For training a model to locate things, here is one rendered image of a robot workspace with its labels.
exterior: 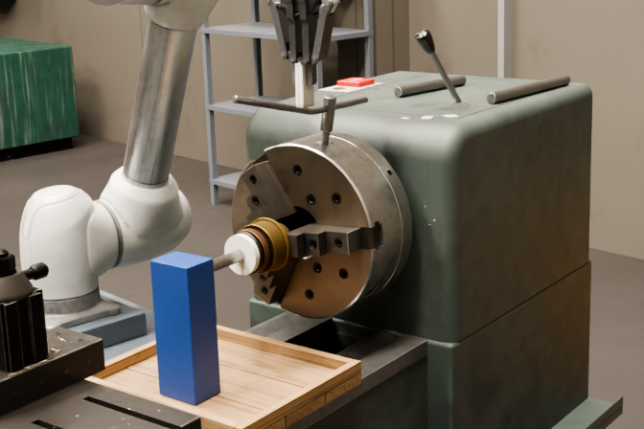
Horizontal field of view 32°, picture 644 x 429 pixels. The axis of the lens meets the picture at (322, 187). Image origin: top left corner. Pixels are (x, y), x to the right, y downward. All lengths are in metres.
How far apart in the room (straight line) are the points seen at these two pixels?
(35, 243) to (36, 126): 5.86
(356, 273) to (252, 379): 0.25
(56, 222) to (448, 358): 0.86
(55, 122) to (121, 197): 5.87
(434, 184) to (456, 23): 3.98
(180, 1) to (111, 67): 6.28
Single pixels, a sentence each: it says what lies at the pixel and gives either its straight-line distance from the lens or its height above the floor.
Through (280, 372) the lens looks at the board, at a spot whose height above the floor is 0.89.
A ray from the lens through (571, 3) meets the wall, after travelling 5.50.
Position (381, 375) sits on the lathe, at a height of 0.85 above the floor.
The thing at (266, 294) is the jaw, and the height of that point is 0.97.
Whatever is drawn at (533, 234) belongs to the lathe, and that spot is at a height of 0.99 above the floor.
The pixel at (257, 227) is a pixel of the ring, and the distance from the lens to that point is 1.89.
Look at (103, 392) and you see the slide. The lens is 1.67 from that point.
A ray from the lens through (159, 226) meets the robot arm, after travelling 2.50.
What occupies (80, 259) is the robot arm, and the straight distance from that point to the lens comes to 2.42.
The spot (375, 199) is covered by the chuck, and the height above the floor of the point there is 1.15.
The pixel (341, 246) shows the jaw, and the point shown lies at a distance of 1.89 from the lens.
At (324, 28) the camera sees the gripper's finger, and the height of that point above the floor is 1.45.
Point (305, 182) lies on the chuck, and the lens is 1.96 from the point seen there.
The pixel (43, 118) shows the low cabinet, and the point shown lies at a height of 0.26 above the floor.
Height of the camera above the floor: 1.63
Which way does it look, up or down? 14 degrees down
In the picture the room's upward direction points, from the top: 2 degrees counter-clockwise
